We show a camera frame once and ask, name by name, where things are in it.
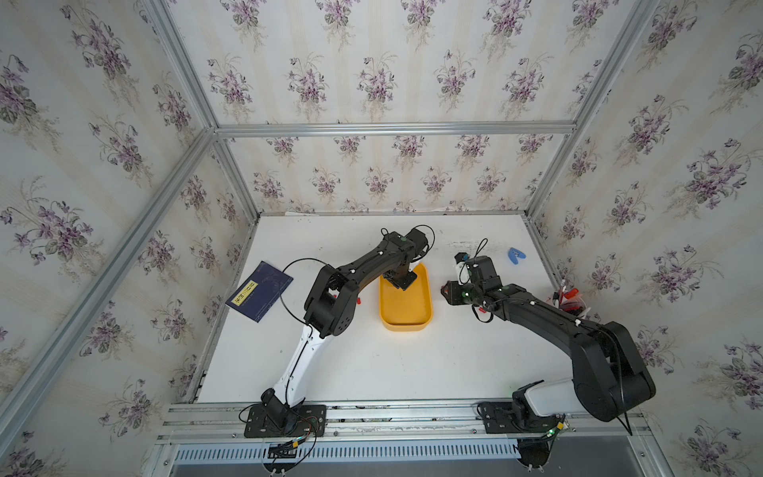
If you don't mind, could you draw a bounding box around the yellow plastic storage box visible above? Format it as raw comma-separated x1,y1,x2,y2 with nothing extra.
379,264,434,332

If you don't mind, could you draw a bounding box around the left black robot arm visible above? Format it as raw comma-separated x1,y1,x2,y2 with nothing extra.
260,226,431,434

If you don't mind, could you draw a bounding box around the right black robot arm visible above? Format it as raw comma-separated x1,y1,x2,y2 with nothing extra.
440,280,657,431

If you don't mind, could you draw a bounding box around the blue plastic clip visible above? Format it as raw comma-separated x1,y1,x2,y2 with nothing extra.
507,248,527,266

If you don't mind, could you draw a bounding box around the pink pen holder cup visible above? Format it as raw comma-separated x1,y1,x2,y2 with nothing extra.
552,285,590,319

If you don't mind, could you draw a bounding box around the dark blue booklet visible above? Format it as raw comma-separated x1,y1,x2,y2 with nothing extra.
225,262,293,323

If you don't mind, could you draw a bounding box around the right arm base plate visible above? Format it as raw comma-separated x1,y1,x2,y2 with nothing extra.
476,401,564,436

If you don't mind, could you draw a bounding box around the aluminium rail frame front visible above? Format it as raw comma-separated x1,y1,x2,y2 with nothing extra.
141,399,673,476

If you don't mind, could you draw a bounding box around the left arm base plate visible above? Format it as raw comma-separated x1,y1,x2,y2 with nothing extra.
244,403,328,438

